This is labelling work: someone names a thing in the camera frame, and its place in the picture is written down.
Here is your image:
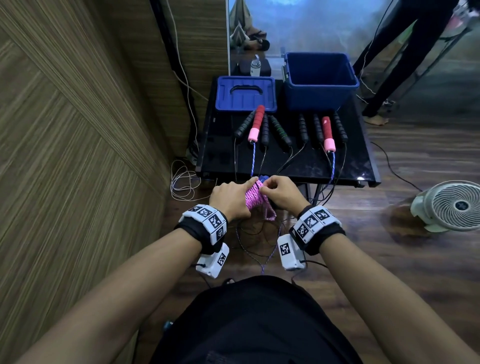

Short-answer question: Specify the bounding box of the person's right hand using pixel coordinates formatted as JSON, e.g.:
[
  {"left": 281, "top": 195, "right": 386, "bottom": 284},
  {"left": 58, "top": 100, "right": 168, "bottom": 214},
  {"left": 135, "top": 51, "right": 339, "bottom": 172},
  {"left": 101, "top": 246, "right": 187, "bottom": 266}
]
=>
[{"left": 259, "top": 175, "right": 311, "bottom": 218}]

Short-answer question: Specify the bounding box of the person's left hand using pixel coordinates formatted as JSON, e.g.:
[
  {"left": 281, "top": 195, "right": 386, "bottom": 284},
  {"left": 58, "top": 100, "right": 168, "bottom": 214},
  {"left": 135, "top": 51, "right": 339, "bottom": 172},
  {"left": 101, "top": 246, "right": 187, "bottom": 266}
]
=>
[{"left": 208, "top": 176, "right": 260, "bottom": 223}]

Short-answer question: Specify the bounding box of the blue-handled pink jump rope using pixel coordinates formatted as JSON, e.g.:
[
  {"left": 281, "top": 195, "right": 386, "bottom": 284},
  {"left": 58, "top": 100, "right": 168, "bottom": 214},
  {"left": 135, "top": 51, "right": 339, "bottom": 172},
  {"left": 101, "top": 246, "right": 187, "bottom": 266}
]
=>
[{"left": 244, "top": 174, "right": 278, "bottom": 222}]

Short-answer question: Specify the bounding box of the black green-striped jump rope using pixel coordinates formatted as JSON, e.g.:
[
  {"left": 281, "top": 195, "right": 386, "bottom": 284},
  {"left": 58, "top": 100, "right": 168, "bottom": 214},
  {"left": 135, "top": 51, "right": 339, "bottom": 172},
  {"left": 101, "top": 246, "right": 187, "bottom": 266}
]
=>
[{"left": 233, "top": 110, "right": 294, "bottom": 181}]

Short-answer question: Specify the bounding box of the blue plastic bin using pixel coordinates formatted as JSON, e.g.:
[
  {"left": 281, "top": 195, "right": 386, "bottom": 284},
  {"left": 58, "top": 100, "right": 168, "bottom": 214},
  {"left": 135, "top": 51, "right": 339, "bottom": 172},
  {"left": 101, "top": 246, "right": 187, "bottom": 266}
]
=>
[{"left": 283, "top": 51, "right": 360, "bottom": 112}]

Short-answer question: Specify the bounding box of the person's left forearm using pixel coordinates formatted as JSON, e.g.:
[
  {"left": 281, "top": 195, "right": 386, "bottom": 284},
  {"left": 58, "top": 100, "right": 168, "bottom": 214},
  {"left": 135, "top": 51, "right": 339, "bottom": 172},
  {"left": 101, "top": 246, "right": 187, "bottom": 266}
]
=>
[{"left": 14, "top": 227, "right": 203, "bottom": 364}]

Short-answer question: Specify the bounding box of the person's right forearm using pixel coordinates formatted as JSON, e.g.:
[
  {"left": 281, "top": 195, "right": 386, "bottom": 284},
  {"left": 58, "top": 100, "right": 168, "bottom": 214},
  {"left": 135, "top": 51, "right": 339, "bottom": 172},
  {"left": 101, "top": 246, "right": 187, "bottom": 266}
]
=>
[{"left": 319, "top": 233, "right": 480, "bottom": 364}]

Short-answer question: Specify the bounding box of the blue bin lid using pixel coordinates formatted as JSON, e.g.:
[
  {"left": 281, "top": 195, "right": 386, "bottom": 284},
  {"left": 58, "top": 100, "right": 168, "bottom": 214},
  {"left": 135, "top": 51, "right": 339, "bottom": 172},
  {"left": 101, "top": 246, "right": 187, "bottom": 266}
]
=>
[{"left": 214, "top": 75, "right": 278, "bottom": 113}]

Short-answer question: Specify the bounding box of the person's black clothing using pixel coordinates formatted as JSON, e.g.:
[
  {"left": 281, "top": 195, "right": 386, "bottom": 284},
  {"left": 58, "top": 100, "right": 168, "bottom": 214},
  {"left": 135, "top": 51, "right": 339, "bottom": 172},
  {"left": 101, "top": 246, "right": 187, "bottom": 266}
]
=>
[{"left": 149, "top": 275, "right": 363, "bottom": 364}]

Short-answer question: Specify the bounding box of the black wristband with marker tags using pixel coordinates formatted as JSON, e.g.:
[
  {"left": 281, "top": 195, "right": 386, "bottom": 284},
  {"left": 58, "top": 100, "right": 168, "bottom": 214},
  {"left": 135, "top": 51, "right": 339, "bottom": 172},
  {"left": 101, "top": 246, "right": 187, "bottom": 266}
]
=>
[
  {"left": 288, "top": 204, "right": 347, "bottom": 257},
  {"left": 174, "top": 203, "right": 229, "bottom": 256}
]

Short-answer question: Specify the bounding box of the black glossy low table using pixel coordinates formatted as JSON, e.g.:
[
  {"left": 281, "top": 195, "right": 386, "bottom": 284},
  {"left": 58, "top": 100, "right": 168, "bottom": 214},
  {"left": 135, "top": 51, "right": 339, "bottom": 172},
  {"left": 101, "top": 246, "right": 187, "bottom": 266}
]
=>
[{"left": 195, "top": 76, "right": 382, "bottom": 188}]

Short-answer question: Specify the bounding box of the black pouch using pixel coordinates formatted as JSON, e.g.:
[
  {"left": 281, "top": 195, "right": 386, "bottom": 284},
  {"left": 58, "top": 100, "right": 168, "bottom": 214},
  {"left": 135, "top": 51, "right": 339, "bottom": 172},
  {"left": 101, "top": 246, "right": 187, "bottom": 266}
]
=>
[{"left": 231, "top": 58, "right": 272, "bottom": 78}]

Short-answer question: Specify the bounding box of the white floor fan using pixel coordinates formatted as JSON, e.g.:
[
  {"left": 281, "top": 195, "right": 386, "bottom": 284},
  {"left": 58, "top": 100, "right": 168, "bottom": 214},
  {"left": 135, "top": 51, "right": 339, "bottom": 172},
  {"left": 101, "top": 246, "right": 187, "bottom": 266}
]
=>
[{"left": 409, "top": 179, "right": 480, "bottom": 233}]

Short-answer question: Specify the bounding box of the white cable coil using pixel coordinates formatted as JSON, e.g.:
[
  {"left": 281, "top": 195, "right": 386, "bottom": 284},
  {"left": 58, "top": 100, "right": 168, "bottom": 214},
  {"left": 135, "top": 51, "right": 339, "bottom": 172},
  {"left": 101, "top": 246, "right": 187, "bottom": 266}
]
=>
[{"left": 170, "top": 159, "right": 213, "bottom": 202}]

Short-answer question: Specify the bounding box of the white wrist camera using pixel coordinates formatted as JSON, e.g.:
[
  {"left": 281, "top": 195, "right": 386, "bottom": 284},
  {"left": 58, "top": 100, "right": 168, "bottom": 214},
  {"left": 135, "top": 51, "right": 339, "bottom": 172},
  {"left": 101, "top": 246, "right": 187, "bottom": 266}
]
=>
[
  {"left": 195, "top": 242, "right": 230, "bottom": 280},
  {"left": 276, "top": 233, "right": 308, "bottom": 272}
]

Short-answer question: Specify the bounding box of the black camera cable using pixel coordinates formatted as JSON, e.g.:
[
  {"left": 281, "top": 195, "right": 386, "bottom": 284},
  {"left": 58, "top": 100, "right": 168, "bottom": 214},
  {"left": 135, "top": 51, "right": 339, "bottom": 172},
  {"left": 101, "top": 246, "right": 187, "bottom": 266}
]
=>
[
  {"left": 189, "top": 262, "right": 213, "bottom": 290},
  {"left": 290, "top": 259, "right": 329, "bottom": 284}
]

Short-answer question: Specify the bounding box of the black floor cable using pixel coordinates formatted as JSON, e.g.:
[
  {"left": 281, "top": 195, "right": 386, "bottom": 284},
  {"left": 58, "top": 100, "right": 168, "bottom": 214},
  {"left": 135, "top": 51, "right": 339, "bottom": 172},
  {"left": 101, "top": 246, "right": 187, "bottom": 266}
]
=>
[{"left": 371, "top": 141, "right": 424, "bottom": 192}]

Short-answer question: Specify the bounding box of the white wall cable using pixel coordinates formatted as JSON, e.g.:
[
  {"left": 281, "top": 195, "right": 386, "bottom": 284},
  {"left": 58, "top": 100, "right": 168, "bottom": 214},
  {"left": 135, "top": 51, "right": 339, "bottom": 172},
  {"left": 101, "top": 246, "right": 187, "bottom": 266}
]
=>
[{"left": 164, "top": 0, "right": 209, "bottom": 151}]

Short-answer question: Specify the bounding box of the thin white hanging cable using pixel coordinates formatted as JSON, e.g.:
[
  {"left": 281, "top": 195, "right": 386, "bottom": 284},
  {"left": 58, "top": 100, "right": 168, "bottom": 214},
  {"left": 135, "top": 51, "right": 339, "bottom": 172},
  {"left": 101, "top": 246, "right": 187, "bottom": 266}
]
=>
[{"left": 355, "top": 0, "right": 395, "bottom": 106}]

